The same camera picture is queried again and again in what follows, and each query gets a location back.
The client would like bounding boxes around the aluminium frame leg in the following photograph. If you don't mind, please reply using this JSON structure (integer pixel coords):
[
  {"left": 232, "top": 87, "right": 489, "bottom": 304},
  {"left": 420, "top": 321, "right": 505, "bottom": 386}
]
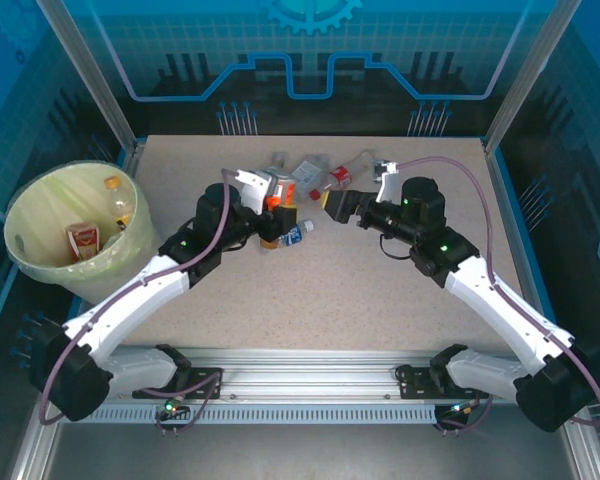
[
  {"left": 9, "top": 419, "right": 64, "bottom": 480},
  {"left": 559, "top": 399, "right": 600, "bottom": 480}
]

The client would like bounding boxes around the base wiring with status LEDs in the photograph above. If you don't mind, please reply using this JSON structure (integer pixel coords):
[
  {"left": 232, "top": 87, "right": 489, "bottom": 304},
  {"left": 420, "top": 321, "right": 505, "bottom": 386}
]
[
  {"left": 154, "top": 358, "right": 225, "bottom": 437},
  {"left": 432, "top": 369, "right": 499, "bottom": 437}
]

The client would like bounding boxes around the blue label bottle white cap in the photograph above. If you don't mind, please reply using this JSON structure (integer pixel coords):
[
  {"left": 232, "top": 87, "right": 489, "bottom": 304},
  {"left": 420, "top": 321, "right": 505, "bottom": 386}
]
[{"left": 274, "top": 219, "right": 315, "bottom": 250}]

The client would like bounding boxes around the orange label bottle gold cap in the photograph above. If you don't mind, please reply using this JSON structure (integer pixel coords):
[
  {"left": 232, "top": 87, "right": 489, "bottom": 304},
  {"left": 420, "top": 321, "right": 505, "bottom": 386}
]
[{"left": 258, "top": 179, "right": 297, "bottom": 250}]

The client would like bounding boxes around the clear bottle white label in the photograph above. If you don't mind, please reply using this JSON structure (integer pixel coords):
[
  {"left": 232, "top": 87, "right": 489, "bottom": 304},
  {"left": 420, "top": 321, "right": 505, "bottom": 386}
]
[{"left": 289, "top": 153, "right": 331, "bottom": 194}]

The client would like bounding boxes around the pale green plastic bin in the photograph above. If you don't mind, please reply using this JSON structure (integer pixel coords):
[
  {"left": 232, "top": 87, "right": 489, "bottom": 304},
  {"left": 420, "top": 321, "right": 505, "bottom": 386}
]
[{"left": 2, "top": 158, "right": 156, "bottom": 305}]

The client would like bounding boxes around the orange yellow label bottle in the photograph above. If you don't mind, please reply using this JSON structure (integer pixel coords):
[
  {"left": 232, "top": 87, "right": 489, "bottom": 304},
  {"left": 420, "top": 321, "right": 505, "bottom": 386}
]
[{"left": 102, "top": 175, "right": 136, "bottom": 236}]

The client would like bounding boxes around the red gold label tea bottle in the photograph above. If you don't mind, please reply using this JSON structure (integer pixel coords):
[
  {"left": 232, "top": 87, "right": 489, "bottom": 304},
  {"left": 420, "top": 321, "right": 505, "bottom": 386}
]
[{"left": 64, "top": 222, "right": 104, "bottom": 264}]

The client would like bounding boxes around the aluminium frame post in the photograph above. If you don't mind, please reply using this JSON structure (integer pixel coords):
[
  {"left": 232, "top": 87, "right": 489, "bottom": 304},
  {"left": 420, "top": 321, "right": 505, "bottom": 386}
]
[
  {"left": 482, "top": 0, "right": 585, "bottom": 154},
  {"left": 35, "top": 0, "right": 137, "bottom": 151}
]

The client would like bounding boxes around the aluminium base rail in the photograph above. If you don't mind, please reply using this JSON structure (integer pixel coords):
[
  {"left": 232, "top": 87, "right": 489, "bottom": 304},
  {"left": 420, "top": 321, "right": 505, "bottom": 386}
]
[{"left": 107, "top": 347, "right": 576, "bottom": 404}]

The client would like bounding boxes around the cola bottle red label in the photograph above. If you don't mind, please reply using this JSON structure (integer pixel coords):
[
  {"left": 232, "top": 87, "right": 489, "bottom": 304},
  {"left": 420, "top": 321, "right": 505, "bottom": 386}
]
[{"left": 308, "top": 151, "right": 379, "bottom": 201}]

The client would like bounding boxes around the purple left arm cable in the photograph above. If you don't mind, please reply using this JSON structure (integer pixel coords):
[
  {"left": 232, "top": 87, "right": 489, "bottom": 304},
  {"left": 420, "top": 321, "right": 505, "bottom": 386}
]
[{"left": 39, "top": 167, "right": 231, "bottom": 426}]

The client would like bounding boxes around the metal base plate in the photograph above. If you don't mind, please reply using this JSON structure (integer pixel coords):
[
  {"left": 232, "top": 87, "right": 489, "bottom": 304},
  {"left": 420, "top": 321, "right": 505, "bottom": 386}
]
[{"left": 42, "top": 423, "right": 584, "bottom": 480}]

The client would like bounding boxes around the small clear bottle green label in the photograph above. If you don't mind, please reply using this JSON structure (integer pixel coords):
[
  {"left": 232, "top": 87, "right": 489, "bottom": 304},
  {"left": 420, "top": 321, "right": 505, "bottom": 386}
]
[{"left": 265, "top": 151, "right": 290, "bottom": 182}]

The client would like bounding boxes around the white slotted cable duct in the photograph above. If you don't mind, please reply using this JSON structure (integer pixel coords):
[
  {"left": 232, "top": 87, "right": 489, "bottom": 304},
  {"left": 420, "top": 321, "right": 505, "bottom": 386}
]
[{"left": 87, "top": 403, "right": 439, "bottom": 426}]

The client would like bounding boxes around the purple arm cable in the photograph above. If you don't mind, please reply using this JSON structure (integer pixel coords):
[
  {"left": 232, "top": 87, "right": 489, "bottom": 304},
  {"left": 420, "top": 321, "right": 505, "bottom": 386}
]
[
  {"left": 396, "top": 155, "right": 600, "bottom": 427},
  {"left": 39, "top": 167, "right": 231, "bottom": 426}
]

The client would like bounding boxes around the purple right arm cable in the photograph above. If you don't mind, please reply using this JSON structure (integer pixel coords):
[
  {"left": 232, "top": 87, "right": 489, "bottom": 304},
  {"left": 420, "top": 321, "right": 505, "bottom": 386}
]
[{"left": 396, "top": 155, "right": 600, "bottom": 427}]

